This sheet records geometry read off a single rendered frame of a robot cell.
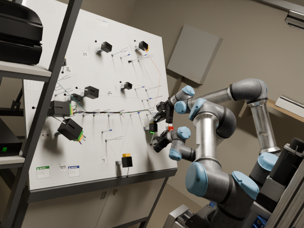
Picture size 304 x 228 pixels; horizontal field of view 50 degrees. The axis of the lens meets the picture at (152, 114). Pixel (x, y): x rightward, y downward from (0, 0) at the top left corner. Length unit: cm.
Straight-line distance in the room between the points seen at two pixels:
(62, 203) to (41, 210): 12
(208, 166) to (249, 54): 258
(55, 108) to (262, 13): 267
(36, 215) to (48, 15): 106
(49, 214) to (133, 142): 67
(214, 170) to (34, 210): 98
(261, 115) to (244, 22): 205
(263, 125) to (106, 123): 90
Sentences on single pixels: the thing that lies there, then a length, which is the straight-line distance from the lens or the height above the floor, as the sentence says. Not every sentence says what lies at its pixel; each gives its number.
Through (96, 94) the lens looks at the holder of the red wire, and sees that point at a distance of 182.
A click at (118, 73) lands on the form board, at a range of 214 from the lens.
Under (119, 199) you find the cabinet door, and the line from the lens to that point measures 222.
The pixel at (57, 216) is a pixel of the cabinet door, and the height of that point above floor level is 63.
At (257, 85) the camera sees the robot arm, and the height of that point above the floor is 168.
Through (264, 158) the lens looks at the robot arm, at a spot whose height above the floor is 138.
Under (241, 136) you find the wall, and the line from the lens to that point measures 372.
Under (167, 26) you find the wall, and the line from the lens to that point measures 413.
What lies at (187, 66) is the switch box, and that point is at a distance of 380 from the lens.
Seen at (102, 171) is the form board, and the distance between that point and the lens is 192.
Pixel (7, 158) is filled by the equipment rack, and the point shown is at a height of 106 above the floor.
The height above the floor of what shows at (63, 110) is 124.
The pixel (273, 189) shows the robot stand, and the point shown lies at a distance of 150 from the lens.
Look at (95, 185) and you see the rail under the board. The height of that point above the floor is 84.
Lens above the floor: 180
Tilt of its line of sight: 16 degrees down
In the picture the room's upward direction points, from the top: 22 degrees clockwise
